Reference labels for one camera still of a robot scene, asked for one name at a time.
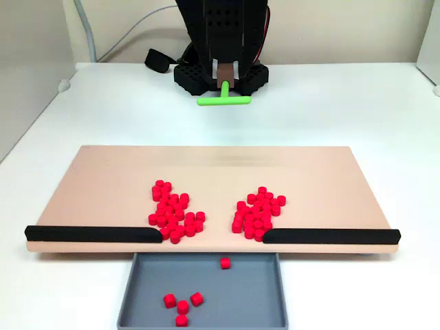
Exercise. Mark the black guide bar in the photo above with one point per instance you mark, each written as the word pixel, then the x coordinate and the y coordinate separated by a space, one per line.
pixel 86 234
pixel 330 236

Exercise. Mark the grey board foot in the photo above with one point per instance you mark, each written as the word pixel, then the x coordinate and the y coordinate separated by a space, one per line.
pixel 365 255

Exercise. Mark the grey shallow tray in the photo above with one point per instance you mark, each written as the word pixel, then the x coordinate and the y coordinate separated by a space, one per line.
pixel 240 292

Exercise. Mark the beige flat board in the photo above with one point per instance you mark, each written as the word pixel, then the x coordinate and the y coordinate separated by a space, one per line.
pixel 103 192

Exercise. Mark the white side panel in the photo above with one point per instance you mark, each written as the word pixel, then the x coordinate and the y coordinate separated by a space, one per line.
pixel 27 103
pixel 429 41

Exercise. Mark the red cylindrical granule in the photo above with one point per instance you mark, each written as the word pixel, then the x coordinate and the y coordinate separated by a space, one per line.
pixel 262 191
pixel 189 217
pixel 275 210
pixel 182 307
pixel 260 198
pixel 259 235
pixel 165 194
pixel 161 221
pixel 281 200
pixel 267 226
pixel 190 231
pixel 266 208
pixel 236 227
pixel 247 225
pixel 266 214
pixel 265 220
pixel 152 219
pixel 159 184
pixel 179 215
pixel 274 203
pixel 198 226
pixel 172 222
pixel 196 299
pixel 159 215
pixel 168 211
pixel 157 190
pixel 237 221
pixel 200 216
pixel 172 203
pixel 249 232
pixel 251 198
pixel 165 201
pixel 254 211
pixel 257 225
pixel 180 230
pixel 178 209
pixel 156 196
pixel 268 197
pixel 238 215
pixel 165 233
pixel 245 210
pixel 169 217
pixel 184 197
pixel 181 320
pixel 171 228
pixel 175 236
pixel 169 300
pixel 241 206
pixel 225 263
pixel 161 206
pixel 248 219
pixel 159 210
pixel 182 203
pixel 265 203
pixel 257 217
pixel 174 198
pixel 166 186
pixel 257 205
pixel 188 223

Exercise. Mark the white round foot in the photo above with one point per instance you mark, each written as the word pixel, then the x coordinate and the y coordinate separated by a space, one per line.
pixel 436 90
pixel 63 85

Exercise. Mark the green T-shaped pusher tool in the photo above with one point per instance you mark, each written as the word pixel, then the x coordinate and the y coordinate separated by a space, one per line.
pixel 223 100

